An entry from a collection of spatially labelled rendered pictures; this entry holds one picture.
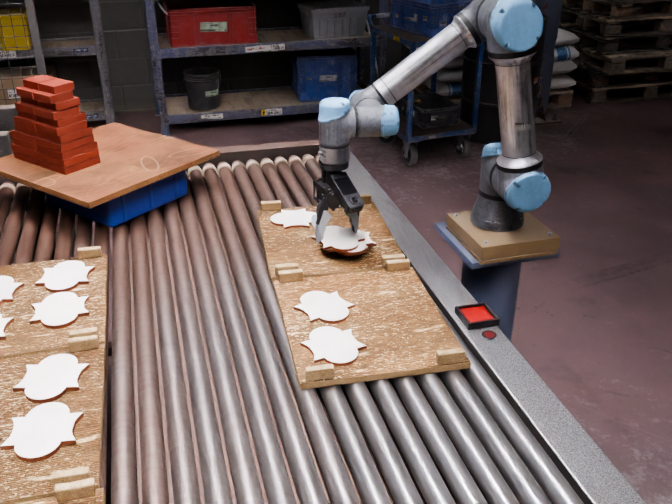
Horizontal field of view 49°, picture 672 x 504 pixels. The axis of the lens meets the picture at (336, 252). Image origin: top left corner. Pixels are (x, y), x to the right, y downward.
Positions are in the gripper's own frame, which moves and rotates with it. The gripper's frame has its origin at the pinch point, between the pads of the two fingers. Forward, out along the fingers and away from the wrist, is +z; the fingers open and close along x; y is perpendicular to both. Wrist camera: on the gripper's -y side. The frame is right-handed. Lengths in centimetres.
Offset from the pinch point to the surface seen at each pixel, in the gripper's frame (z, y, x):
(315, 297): 3.4, -19.3, 15.8
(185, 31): 23, 396, -76
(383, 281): 4.2, -18.8, -2.6
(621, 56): 55, 292, -417
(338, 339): 3.3, -36.9, 18.9
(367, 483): 6, -73, 32
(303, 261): 4.2, -0.8, 10.3
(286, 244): 4.3, 9.9, 10.3
